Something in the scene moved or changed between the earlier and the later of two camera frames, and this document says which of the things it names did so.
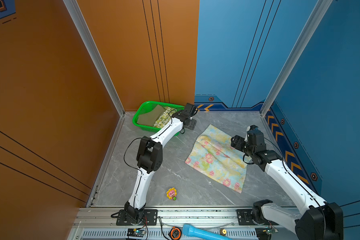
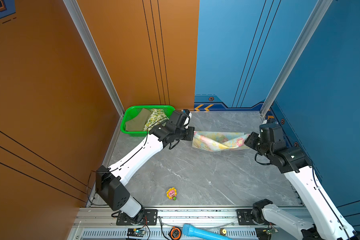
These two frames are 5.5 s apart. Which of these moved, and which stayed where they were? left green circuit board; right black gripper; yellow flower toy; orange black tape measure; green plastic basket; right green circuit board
Moved: green plastic basket; right black gripper
Stayed: orange black tape measure; yellow flower toy; right green circuit board; left green circuit board
